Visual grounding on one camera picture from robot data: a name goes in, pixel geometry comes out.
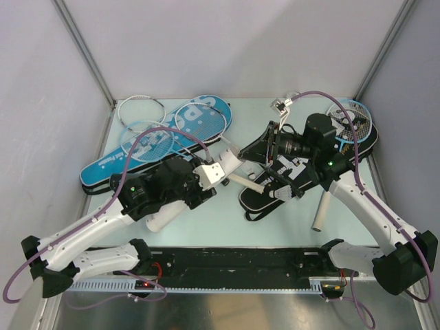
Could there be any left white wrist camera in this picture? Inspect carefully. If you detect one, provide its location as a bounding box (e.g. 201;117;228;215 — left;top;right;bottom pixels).
192;162;226;190

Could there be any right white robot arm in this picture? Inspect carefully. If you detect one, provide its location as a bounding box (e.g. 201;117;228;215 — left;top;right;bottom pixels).
239;113;438;296

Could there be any light blue racket right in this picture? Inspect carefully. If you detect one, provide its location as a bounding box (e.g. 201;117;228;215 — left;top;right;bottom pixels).
311;98;374;232

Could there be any white frame racket far left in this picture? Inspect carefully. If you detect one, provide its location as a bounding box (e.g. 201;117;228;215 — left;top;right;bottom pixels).
116;95;167;133

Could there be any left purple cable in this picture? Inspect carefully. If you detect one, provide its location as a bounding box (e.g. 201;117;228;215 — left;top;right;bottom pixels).
1;126;211;305

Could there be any shuttlecock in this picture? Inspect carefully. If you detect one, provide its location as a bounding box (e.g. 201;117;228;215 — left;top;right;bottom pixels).
241;162;256;180
269;185;294;202

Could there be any black racket cover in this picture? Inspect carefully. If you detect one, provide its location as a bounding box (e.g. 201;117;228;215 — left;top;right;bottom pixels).
239;120;379;223

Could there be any white shuttlecock tube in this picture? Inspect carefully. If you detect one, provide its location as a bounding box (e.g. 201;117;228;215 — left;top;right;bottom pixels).
144;148;243;234

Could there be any blue racket cover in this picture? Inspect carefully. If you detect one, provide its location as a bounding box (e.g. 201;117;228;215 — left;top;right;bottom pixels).
80;95;232;188

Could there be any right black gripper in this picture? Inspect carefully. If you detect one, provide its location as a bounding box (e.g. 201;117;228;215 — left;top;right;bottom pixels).
238;121;316;166

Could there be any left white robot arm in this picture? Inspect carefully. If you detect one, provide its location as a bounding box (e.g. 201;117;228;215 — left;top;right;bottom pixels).
21;157;225;298

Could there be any white racket white grip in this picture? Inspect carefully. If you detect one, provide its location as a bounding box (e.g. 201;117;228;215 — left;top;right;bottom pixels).
175;101;264;194

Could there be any light blue racket left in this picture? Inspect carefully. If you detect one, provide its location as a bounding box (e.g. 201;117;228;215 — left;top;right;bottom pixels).
119;123;193;163

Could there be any light blue racket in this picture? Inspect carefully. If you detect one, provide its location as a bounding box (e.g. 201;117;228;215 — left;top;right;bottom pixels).
311;98;374;232
119;123;193;163

